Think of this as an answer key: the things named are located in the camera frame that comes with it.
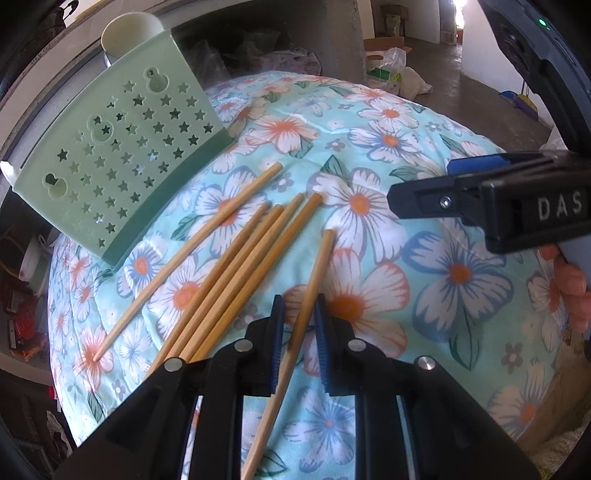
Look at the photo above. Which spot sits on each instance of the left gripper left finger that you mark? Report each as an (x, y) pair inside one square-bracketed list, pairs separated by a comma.
[(247, 367)]

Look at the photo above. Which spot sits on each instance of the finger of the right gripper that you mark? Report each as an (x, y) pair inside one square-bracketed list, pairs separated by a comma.
[(508, 163), (438, 197)]

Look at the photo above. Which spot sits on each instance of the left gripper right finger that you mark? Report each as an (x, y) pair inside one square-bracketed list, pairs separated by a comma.
[(351, 366)]

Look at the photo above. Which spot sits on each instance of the wooden chopstick six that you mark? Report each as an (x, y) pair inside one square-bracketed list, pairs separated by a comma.
[(289, 360)]

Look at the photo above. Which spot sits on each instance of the wooden chopstick four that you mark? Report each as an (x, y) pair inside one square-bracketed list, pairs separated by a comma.
[(243, 274)]

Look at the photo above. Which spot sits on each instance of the wooden chopstick five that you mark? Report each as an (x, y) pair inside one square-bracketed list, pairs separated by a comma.
[(282, 243)]

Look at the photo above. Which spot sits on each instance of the wooden chopstick two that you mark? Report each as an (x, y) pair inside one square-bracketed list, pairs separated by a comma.
[(209, 282)]

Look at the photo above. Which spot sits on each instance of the green plastic utensil caddy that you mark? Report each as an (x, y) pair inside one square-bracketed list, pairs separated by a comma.
[(113, 158)]

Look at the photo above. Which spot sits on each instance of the wooden chopstick three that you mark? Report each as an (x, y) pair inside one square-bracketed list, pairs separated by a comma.
[(225, 279)]

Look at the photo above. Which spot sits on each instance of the person's right hand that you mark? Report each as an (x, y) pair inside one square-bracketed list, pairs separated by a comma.
[(572, 285)]

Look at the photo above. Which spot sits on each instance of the white plastic bag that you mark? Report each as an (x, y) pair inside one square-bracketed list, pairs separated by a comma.
[(388, 70)]

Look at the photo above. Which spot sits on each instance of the floral turquoise table cloth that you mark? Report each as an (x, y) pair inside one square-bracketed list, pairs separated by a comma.
[(409, 287)]

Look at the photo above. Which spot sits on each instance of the white ceramic soup spoon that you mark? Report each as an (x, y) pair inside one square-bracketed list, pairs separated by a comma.
[(128, 31)]

